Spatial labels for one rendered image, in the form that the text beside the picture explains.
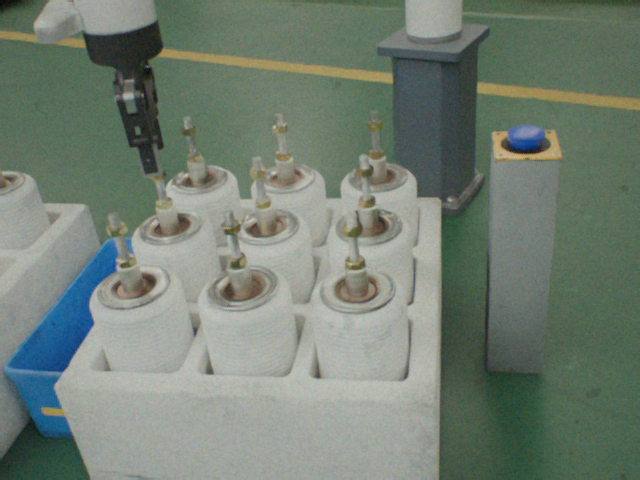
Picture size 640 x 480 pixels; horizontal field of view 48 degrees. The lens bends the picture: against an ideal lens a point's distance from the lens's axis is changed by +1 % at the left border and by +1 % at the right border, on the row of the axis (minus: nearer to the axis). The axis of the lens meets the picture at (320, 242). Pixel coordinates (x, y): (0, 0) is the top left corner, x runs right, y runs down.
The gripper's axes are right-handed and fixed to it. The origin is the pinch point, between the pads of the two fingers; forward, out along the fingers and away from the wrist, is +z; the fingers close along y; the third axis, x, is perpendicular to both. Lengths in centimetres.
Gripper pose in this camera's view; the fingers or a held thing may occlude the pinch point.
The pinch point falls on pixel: (151, 151)
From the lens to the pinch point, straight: 82.2
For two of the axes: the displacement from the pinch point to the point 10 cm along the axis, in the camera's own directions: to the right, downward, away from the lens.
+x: -9.8, 1.7, -0.8
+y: -1.6, -5.2, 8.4
